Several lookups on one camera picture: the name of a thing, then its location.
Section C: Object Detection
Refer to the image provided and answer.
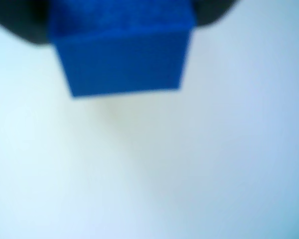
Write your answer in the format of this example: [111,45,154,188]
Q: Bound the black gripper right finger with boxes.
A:
[192,0,236,27]

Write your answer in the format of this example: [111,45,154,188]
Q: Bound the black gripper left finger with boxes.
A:
[0,0,54,46]

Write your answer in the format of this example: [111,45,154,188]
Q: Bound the small blue cube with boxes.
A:
[48,0,197,98]

